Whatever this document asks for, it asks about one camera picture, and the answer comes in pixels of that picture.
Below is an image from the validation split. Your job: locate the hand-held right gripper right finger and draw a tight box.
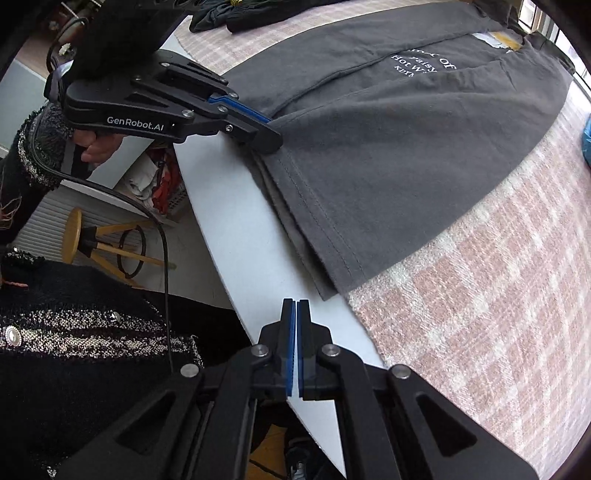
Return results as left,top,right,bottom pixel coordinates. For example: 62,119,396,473
297,299,541,480

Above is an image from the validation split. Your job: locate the black garment with yellow print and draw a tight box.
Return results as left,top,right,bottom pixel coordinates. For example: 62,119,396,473
226,0,324,34

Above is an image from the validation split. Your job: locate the round wooden stool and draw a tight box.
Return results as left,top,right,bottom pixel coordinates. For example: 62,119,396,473
62,207,177,291

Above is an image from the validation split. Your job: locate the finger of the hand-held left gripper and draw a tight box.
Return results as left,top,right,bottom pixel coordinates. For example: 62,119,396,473
133,79,284,155
157,50,274,125

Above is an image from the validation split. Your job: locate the white mesh laundry basket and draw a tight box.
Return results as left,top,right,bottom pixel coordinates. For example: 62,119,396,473
111,143,191,227

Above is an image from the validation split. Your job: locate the pink plaid bedspread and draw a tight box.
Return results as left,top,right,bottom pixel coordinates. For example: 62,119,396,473
178,0,591,480

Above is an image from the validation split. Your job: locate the person's black tweed jacket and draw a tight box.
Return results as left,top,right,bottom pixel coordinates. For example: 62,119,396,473
0,247,204,480

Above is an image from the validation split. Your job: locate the grey flower print t-shirt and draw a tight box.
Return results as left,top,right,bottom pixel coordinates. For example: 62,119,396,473
222,4,575,302

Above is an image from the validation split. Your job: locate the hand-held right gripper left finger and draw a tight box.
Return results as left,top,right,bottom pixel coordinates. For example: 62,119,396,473
55,298,296,480

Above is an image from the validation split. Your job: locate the person's left hand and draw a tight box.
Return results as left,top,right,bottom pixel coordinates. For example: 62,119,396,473
81,134,123,167

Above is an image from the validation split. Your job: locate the person's left forearm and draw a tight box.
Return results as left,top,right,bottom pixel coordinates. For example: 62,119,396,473
0,102,77,245

